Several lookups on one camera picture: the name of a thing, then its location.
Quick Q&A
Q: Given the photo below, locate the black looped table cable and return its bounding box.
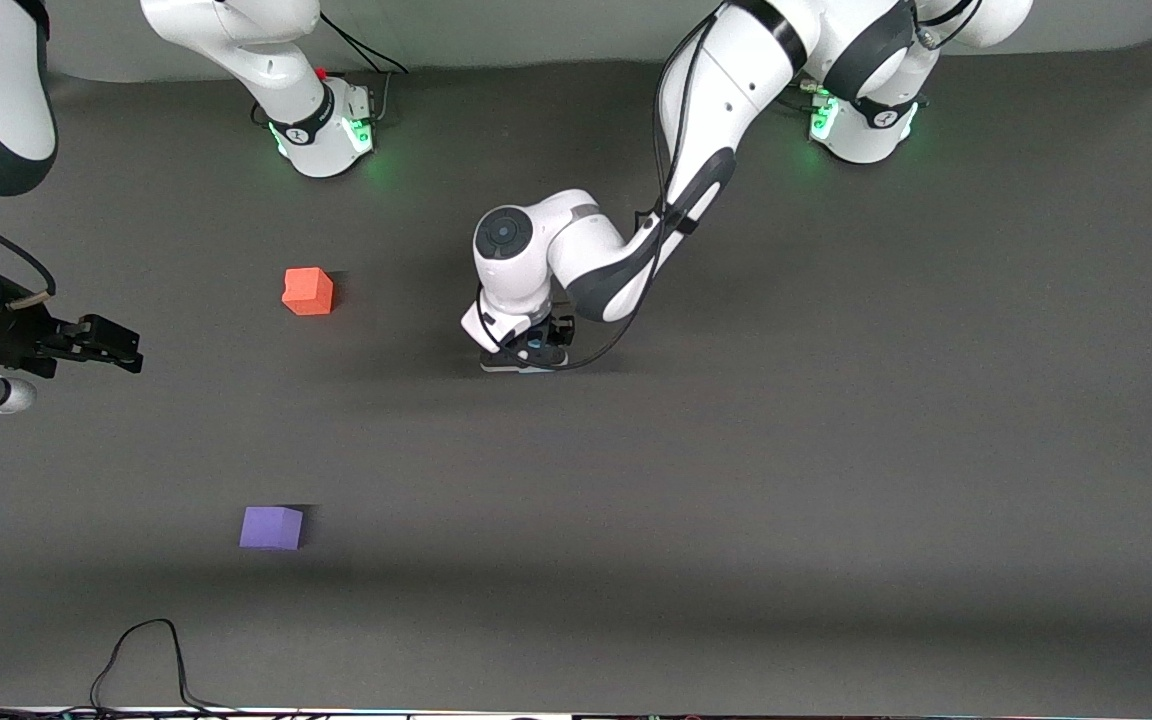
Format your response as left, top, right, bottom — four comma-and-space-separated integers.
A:
89, 618, 237, 716

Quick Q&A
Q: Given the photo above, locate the purple foam block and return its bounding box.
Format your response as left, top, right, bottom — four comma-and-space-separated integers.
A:
239, 506, 305, 551

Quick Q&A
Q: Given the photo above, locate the dark grey table mat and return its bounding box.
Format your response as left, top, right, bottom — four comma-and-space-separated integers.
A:
0, 40, 1152, 716

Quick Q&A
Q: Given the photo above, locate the orange foam block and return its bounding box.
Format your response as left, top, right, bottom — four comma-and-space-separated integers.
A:
282, 267, 335, 317

